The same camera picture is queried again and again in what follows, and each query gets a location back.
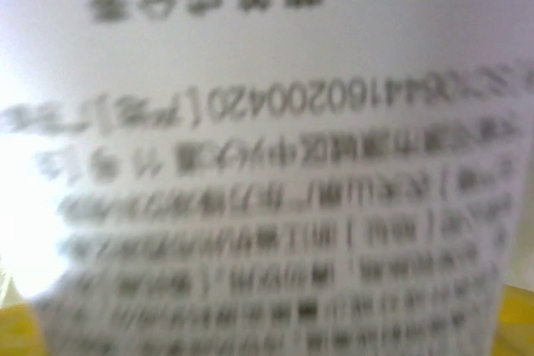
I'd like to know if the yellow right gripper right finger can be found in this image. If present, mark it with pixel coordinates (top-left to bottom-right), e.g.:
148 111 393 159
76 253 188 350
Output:
493 283 534 356

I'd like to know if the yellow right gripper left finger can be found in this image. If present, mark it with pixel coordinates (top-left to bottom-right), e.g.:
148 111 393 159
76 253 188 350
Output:
0 304 48 356

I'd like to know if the white printed label package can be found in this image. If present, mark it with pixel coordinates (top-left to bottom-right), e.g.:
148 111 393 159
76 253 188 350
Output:
0 0 534 356

